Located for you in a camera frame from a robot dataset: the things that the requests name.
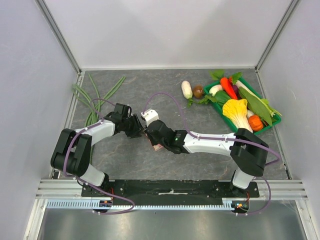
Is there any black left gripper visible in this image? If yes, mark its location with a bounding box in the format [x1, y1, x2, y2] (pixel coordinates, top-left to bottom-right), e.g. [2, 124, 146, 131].
[122, 113, 147, 139]

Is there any pink express box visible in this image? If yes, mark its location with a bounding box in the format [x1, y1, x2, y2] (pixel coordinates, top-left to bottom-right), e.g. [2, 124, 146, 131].
[147, 136, 163, 151]

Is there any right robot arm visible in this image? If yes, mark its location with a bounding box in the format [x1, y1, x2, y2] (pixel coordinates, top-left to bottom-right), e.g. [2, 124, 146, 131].
[145, 119, 269, 197]

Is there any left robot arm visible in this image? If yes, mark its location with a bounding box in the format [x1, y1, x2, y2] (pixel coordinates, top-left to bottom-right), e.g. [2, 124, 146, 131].
[50, 103, 143, 197]

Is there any white radish toy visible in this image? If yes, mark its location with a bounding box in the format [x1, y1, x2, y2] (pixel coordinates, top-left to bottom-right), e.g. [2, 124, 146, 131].
[181, 80, 193, 99]

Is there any green long beans bundle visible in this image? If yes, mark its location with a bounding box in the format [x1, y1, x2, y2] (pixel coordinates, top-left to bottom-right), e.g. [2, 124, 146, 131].
[71, 72, 127, 161]

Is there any brown mushroom toy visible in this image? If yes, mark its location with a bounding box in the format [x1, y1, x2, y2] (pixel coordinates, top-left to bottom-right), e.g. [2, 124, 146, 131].
[192, 84, 205, 99]

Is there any white turnip toy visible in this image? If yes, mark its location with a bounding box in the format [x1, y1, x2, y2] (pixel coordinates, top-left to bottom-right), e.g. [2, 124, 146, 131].
[209, 84, 224, 97]

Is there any green leafy vegetable toy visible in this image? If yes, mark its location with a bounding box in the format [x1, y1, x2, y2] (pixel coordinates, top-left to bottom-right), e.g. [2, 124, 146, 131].
[187, 90, 231, 108]

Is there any yellow cabbage toy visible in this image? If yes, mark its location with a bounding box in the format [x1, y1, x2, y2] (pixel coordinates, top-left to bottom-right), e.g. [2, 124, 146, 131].
[222, 99, 253, 133]

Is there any orange carrot toy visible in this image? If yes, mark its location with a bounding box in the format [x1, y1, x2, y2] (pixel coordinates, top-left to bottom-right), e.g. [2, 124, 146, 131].
[220, 77, 238, 100]

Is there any green plastic tray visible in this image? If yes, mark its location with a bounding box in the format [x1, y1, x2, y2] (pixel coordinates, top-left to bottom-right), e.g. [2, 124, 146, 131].
[203, 76, 283, 136]

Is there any orange pumpkin toy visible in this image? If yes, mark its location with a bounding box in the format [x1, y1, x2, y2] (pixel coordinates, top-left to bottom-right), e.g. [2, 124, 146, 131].
[248, 115, 264, 132]

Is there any green corn toy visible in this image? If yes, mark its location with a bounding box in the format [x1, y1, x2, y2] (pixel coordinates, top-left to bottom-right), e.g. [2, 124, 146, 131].
[238, 87, 281, 126]

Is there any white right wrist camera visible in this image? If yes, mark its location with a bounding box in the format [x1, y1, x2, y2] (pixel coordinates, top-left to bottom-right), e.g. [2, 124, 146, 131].
[141, 108, 159, 127]

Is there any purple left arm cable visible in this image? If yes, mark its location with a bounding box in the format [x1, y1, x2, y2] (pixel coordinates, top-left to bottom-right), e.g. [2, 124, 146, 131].
[61, 98, 136, 215]

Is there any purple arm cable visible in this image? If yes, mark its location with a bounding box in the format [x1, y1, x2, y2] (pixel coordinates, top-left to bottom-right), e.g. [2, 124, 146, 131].
[61, 98, 136, 215]
[143, 92, 283, 216]

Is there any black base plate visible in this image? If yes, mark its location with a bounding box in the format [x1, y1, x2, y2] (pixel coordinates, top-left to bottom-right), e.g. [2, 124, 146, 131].
[81, 178, 261, 200]

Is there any white cable duct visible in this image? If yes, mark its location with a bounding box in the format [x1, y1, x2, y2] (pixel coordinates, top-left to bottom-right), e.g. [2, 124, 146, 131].
[46, 199, 245, 210]

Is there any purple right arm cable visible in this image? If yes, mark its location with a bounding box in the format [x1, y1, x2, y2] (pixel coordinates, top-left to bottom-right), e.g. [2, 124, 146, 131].
[143, 92, 283, 216]

